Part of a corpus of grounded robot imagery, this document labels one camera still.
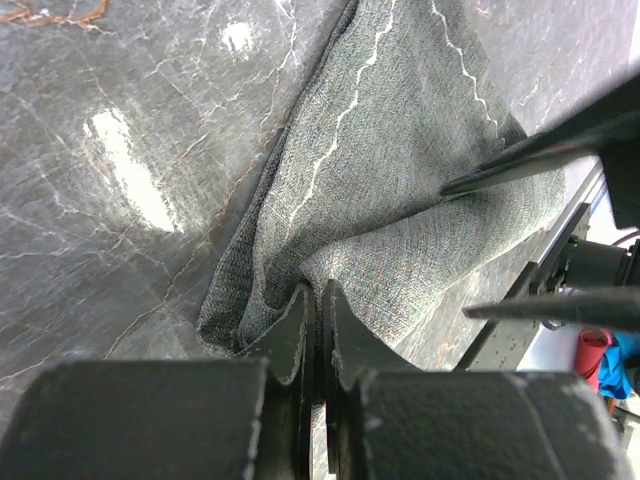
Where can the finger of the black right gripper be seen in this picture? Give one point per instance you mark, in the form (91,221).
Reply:
(614,308)
(541,156)

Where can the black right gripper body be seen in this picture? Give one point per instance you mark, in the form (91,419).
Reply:
(619,109)

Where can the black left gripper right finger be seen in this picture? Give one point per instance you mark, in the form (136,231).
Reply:
(387,419)

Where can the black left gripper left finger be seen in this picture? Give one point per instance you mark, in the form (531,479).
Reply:
(243,418)

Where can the grey green napkin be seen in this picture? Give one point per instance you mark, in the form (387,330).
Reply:
(400,105)

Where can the red rolled mat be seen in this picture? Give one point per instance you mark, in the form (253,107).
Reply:
(592,344)

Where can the blue background cloth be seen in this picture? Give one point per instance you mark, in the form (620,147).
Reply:
(614,378)

